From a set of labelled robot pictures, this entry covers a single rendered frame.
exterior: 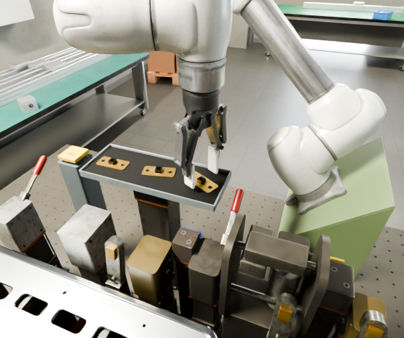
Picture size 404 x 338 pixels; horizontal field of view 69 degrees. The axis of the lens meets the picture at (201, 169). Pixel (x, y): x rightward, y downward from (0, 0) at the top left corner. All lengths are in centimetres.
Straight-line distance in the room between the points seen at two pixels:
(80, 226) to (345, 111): 82
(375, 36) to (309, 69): 570
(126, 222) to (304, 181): 73
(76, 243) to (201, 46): 49
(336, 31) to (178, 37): 621
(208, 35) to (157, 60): 399
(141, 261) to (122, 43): 43
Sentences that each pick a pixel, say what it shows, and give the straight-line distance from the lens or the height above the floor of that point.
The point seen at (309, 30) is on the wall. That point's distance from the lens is 667.
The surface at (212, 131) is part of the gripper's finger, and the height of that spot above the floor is 130.
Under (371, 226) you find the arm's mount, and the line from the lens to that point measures 100.
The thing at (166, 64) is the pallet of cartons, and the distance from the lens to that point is 446.
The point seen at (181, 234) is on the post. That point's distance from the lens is 68.
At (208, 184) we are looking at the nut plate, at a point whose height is 116.
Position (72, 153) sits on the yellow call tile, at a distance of 90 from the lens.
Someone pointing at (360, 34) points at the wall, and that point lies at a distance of 669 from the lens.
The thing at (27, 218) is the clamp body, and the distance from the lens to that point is 95.
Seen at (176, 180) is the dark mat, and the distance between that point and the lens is 73.
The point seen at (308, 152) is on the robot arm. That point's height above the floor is 109.
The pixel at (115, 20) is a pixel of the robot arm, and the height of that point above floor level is 153.
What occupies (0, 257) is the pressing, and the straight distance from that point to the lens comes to 92.
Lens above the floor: 162
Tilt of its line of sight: 37 degrees down
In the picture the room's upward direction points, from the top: straight up
